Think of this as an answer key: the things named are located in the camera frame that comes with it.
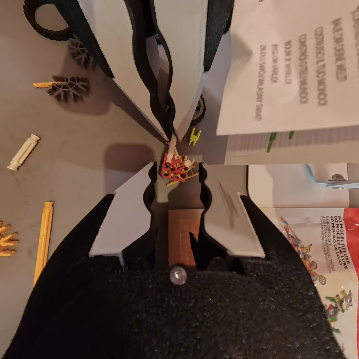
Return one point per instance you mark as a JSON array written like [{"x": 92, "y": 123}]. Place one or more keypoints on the instruction sheet with model pictures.
[{"x": 280, "y": 70}]

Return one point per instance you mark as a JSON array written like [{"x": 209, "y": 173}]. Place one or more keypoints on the short yellow toy rod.
[{"x": 42, "y": 85}]

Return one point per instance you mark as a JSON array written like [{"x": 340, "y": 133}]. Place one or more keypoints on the grey connector with yellow rod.
[{"x": 68, "y": 88}]

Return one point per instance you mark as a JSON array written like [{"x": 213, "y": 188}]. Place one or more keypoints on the grey snowflake connector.
[{"x": 80, "y": 53}]

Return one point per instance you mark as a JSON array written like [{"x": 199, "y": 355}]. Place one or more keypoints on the short white toy rod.
[{"x": 23, "y": 153}]

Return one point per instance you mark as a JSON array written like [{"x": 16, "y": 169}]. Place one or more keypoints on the colourful construction toy bag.
[{"x": 350, "y": 238}]

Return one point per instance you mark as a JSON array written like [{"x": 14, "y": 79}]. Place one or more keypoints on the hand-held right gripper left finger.
[{"x": 123, "y": 221}]

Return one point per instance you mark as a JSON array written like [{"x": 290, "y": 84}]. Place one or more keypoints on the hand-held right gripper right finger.
[{"x": 232, "y": 224}]

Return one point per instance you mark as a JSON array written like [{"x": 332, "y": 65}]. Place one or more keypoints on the long yellow toy rod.
[{"x": 45, "y": 232}]

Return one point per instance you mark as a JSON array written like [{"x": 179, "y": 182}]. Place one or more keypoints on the yellow half-round connector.
[{"x": 7, "y": 244}]

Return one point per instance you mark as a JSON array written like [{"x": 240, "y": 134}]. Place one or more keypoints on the grey toy wheel with tyre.
[{"x": 199, "y": 112}]

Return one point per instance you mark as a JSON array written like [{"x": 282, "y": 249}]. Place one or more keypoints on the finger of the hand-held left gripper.
[
  {"x": 115, "y": 42},
  {"x": 185, "y": 42}
]

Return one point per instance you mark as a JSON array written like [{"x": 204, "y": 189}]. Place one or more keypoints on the red and yellow connector cluster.
[{"x": 192, "y": 172}]

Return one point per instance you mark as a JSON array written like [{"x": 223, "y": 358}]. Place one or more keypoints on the black rubber tyre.
[{"x": 28, "y": 16}]

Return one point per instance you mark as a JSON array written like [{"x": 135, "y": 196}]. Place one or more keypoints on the lime green toy clip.
[{"x": 194, "y": 137}]

